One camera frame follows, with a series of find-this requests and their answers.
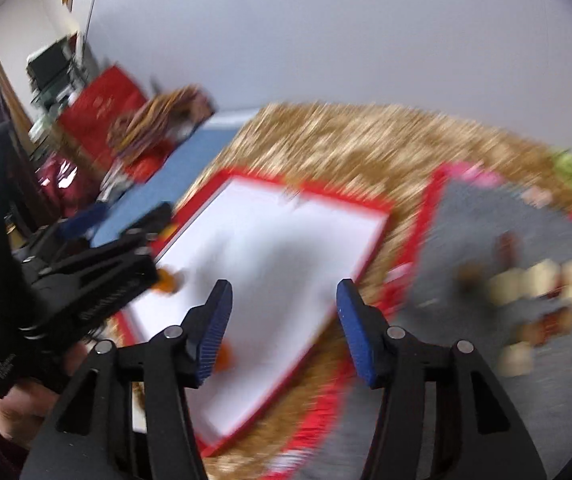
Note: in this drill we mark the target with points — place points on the orange kumquat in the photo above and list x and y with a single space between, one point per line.
225 358
169 282

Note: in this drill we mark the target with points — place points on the grey felt mat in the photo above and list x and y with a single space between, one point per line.
465 226

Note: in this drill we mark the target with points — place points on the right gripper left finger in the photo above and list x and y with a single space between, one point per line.
125 413

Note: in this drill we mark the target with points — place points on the white tray red rim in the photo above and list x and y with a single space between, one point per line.
284 252

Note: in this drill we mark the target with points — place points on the brown longan small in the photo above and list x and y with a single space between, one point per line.
469 276

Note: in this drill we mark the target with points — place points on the gold sequin tablecloth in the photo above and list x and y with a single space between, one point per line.
372 151

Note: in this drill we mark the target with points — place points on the person left hand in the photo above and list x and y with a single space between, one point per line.
23 411

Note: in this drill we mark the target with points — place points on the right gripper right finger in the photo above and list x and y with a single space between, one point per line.
478 435

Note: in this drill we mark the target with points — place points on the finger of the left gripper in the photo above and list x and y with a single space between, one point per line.
46 253
84 221

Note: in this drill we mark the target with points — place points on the striped knitted scarf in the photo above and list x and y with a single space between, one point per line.
133 132

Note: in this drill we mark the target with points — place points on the black office chair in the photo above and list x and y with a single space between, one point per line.
55 74

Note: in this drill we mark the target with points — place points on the red jujube date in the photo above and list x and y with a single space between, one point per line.
506 250
548 326

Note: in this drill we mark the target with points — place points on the red gift bag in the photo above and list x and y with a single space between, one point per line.
90 117

